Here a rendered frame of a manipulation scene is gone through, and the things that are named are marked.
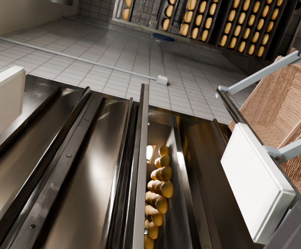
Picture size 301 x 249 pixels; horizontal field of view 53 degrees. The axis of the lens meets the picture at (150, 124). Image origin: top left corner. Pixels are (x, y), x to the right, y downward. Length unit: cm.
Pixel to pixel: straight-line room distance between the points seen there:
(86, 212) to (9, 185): 24
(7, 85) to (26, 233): 72
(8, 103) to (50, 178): 88
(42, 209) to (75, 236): 13
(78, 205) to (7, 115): 81
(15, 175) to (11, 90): 87
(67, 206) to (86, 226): 12
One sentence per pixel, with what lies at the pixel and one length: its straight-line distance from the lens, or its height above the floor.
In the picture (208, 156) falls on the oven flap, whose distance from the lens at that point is 149.
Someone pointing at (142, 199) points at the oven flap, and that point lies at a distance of 79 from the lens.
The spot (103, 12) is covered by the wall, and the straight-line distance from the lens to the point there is 526.
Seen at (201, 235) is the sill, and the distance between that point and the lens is 100.
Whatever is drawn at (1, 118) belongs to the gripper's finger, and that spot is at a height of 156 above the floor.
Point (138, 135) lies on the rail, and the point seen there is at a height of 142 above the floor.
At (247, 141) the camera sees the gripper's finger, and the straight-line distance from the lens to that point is 17.
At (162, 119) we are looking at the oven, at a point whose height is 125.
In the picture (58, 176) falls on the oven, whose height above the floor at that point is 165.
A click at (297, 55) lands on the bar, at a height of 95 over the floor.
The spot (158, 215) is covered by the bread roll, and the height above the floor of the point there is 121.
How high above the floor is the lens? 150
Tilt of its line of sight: 6 degrees down
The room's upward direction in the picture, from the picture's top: 76 degrees counter-clockwise
